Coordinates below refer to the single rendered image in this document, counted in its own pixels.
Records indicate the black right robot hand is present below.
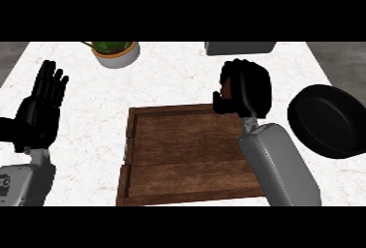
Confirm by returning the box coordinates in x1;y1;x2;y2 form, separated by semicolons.
210;58;274;119

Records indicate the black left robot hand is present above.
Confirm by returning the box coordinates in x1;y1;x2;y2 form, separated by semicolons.
0;59;70;154

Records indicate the black pot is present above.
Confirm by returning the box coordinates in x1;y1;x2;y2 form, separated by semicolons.
286;83;366;160

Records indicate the brown wooden tray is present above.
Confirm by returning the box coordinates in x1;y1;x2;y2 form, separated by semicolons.
113;103;265;207

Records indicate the potted plant in white pot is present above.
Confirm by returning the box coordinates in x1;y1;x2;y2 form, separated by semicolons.
79;41;141;70

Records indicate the dark grey appliance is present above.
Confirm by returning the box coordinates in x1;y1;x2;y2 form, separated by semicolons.
205;41;277;57

